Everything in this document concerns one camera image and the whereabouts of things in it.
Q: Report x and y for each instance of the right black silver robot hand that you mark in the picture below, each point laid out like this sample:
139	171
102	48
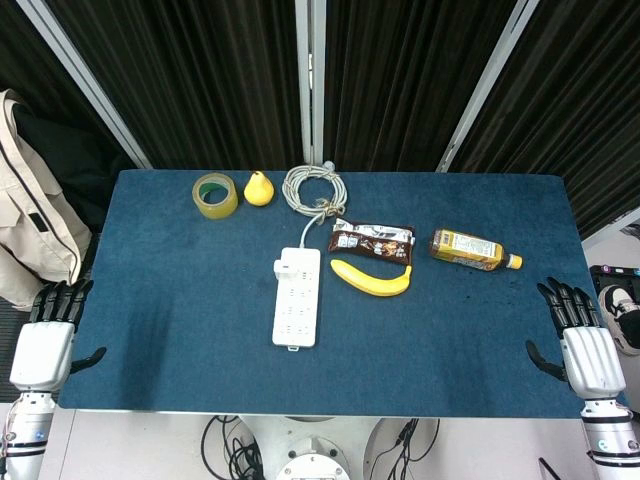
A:
592	360

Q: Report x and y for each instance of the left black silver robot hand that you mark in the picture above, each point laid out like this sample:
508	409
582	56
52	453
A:
42	352

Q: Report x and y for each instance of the white power strip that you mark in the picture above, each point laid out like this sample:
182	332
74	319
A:
296	310

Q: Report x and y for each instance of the white charger adapter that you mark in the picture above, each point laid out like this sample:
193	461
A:
285	264

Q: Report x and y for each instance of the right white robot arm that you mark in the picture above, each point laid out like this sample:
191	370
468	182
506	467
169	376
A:
610	440

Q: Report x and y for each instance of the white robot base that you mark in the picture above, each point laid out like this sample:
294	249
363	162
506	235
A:
310	450

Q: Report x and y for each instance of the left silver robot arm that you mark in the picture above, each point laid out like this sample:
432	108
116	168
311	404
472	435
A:
25	435

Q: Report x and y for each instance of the white black sneaker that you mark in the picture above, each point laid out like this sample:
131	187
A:
620	315

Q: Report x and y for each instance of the black box with coloured print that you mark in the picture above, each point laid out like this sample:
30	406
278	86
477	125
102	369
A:
607	274

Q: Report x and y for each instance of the beige jacket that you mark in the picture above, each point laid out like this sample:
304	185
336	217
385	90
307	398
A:
35	220

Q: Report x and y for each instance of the blue felt table mat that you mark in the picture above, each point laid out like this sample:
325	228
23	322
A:
200	325

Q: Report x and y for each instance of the brown tea bottle yellow cap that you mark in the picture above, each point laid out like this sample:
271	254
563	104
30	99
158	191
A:
465	250

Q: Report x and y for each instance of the yellow packing tape roll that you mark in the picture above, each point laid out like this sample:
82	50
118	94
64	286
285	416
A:
220	207

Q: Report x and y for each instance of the yellow banana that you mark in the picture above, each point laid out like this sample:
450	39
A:
370	284

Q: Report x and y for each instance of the brown snack packet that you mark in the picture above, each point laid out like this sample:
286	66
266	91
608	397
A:
370	242

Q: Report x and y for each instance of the yellow pear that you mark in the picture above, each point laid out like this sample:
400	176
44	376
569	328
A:
258	192

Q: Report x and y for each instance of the black pleated curtain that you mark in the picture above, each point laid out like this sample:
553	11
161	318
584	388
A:
200	75

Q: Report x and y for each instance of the white frame post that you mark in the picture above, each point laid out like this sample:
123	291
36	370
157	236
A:
310	75
487	85
85	80

